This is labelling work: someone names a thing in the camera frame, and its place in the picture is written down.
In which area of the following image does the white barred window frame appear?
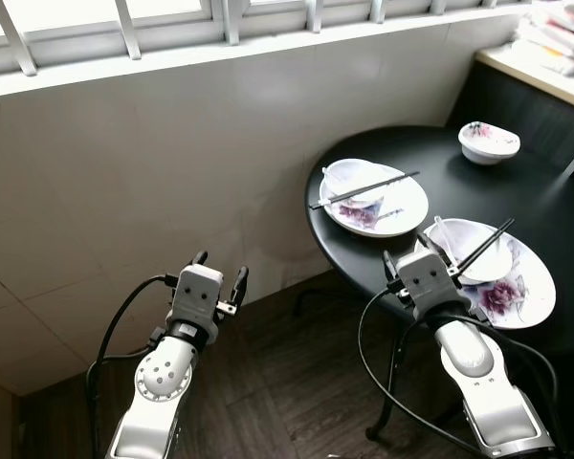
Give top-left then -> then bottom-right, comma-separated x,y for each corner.
0,0 -> 537,77

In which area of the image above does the round black table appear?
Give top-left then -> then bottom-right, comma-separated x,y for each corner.
292,124 -> 574,443

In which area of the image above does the plain white bowl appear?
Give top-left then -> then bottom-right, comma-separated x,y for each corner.
430,218 -> 513,286
322,159 -> 388,209

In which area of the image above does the white floral bowl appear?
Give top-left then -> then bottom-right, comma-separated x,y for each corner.
458,120 -> 521,166

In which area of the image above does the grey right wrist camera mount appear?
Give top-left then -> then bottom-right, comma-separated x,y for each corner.
397,251 -> 458,321

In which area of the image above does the dark cabinet beige countertop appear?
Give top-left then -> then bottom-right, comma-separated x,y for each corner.
447,46 -> 574,183

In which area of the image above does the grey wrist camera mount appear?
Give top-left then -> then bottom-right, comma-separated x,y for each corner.
166,264 -> 226,331
397,251 -> 458,321

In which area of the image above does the white plastic bags stack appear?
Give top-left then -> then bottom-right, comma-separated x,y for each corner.
512,0 -> 574,77

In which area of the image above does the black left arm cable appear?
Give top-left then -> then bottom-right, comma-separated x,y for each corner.
84,273 -> 180,459

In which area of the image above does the white window sill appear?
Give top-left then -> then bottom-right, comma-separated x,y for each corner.
0,3 -> 541,102

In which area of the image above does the white floral plate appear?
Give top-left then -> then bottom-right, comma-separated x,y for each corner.
319,160 -> 430,238
416,218 -> 558,331

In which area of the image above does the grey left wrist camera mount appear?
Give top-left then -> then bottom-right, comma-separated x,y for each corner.
166,264 -> 226,331

